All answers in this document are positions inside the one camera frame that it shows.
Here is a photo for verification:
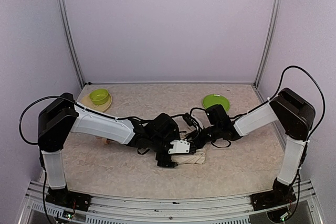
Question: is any beige folding umbrella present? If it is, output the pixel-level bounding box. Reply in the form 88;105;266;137
95;131;206;165

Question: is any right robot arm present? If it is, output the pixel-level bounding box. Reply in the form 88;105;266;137
192;88;316;211

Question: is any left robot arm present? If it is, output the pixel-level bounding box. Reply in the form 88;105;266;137
38;93;189;211

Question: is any green flat plate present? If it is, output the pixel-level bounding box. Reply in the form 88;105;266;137
202;94;230;112

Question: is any lime green bowl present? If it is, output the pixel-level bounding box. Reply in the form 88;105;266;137
89;89;109;105

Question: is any beige round plate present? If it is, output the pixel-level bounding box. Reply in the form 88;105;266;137
79;94;112;112

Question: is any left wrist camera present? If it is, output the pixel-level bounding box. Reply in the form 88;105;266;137
168;140;196;155

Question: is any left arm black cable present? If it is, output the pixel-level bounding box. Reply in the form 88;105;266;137
18;96;77;145

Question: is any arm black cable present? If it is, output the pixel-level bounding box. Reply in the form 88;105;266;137
18;96;77;145
278;66;326;141

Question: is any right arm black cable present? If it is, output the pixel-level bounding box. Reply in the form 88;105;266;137
278;66;326;141

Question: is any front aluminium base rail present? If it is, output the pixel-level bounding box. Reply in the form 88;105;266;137
18;179;323;224

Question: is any right aluminium frame post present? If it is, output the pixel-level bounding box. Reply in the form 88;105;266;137
254;0;281;89

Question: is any aluminium frame post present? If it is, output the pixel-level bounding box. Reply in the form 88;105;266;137
254;0;281;89
57;0;86;88

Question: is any left aluminium frame post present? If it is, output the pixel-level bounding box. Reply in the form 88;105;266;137
57;0;86;88

